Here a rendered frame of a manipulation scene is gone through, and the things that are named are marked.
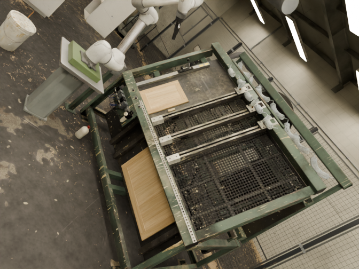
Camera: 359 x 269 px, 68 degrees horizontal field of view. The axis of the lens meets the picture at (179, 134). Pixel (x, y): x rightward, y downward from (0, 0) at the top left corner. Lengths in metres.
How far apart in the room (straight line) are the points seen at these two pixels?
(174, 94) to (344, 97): 5.67
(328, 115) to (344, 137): 0.75
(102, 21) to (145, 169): 4.46
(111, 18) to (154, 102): 3.91
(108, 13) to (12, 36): 3.38
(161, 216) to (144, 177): 0.47
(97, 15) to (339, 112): 6.26
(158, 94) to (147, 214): 1.35
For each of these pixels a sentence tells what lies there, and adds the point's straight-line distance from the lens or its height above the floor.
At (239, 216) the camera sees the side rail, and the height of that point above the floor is 1.25.
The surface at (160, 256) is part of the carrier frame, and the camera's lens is 2.46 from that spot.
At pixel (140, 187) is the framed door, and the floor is 0.41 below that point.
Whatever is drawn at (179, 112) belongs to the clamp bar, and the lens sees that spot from 2.89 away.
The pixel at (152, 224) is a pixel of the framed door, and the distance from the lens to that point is 2.79.
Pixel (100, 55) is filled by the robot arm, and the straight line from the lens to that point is 2.76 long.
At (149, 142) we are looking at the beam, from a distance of 2.72.
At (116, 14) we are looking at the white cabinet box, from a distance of 6.69.
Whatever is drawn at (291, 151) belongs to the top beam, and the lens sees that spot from 2.72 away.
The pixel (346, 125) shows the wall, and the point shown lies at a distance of 7.64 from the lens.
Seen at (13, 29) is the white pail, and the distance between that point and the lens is 3.59.
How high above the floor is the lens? 1.85
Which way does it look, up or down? 16 degrees down
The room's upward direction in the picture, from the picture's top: 55 degrees clockwise
